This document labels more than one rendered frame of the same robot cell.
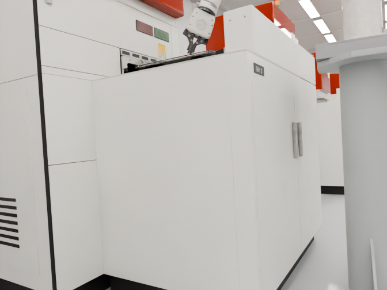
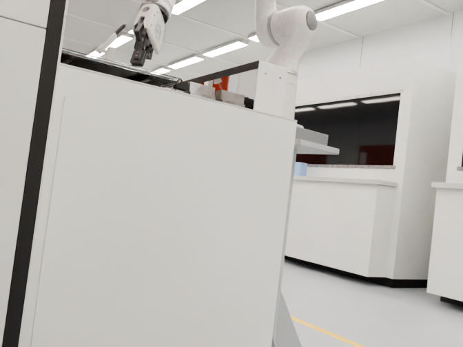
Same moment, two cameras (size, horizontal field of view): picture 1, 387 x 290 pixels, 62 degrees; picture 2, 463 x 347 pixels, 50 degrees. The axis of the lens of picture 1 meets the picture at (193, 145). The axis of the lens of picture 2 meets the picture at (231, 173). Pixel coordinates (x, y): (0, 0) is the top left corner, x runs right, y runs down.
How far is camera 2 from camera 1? 1.13 m
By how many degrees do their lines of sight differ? 65
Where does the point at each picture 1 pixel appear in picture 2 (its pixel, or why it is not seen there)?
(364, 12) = (291, 101)
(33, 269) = not seen: outside the picture
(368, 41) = (298, 131)
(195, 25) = (154, 29)
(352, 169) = not seen: hidden behind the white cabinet
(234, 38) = (266, 96)
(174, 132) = (198, 195)
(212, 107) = (253, 174)
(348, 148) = not seen: hidden behind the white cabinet
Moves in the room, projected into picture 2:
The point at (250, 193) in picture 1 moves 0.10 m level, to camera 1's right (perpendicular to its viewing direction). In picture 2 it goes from (275, 281) to (289, 277)
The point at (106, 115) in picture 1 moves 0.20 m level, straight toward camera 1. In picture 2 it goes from (66, 138) to (169, 149)
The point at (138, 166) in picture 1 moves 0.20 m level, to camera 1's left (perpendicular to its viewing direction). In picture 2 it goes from (122, 242) to (47, 246)
